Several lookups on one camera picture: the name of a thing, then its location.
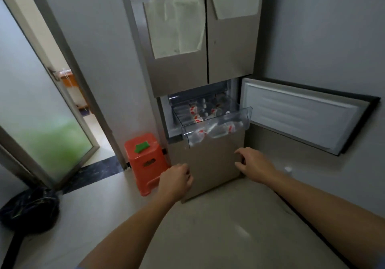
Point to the person's left hand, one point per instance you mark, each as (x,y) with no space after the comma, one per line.
(176,183)

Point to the orange plastic stool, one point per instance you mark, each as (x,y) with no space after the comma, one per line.
(144,169)

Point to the wide paper sheet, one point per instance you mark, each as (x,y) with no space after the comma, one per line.
(174,28)

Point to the frosted glass door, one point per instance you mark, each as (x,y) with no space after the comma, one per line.
(51,22)
(36,112)

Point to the beige refrigerator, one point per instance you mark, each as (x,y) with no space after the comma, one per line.
(207,163)

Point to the fridge compartment door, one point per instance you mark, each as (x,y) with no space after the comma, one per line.
(300,115)

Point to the person's right forearm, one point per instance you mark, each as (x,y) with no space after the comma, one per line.
(331,217)

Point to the orange wooden cabinet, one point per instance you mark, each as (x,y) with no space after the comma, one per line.
(70,82)

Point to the green cloth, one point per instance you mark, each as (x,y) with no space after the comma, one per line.
(142,147)

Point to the pile of water bottles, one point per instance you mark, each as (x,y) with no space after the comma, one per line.
(195,118)

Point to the person's left forearm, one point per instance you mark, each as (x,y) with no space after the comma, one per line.
(129,235)

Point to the person's right hand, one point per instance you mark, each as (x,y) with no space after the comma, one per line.
(258,166)

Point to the clear fridge drawer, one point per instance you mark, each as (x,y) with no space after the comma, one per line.
(245,118)

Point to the black trash bag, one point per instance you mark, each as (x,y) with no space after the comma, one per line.
(30,211)

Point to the small white wall socket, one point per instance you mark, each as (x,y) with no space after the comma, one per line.
(288,170)

